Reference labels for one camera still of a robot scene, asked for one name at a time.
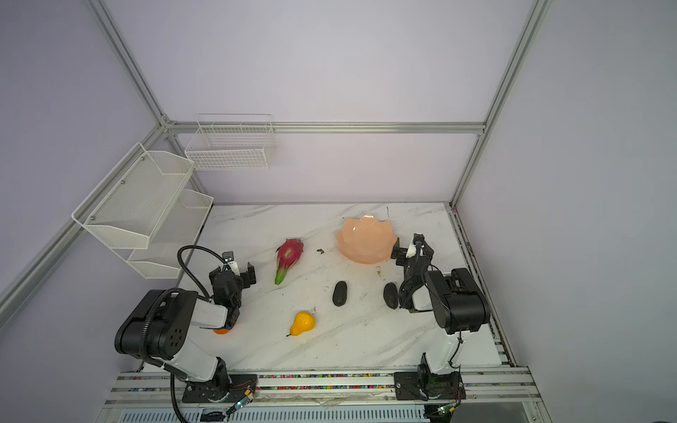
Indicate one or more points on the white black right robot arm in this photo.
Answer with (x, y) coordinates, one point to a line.
(460, 309)

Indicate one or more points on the dark avocado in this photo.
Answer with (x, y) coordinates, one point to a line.
(340, 294)
(390, 295)

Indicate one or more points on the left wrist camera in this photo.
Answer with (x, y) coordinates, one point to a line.
(230, 262)

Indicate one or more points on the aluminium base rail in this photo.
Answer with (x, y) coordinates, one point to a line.
(331, 388)

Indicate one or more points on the white wire wall basket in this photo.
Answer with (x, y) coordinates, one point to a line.
(232, 142)

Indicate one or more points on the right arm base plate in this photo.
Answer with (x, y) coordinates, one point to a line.
(428, 387)

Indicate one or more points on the pink dragon fruit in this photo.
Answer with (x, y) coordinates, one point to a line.
(288, 255)

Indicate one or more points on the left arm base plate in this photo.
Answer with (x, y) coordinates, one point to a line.
(232, 391)

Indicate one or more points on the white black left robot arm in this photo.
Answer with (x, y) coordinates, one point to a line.
(156, 332)

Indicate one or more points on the peach scalloped fruit bowl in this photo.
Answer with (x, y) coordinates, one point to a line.
(366, 240)

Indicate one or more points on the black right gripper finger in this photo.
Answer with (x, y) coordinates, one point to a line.
(398, 253)
(419, 242)

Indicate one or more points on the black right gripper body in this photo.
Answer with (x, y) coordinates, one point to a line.
(412, 263)

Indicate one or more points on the yellow pear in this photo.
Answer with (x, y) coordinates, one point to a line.
(303, 322)

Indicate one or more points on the white mesh two-tier shelf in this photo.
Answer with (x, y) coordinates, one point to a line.
(145, 210)

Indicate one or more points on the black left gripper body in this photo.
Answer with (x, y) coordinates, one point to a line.
(227, 285)

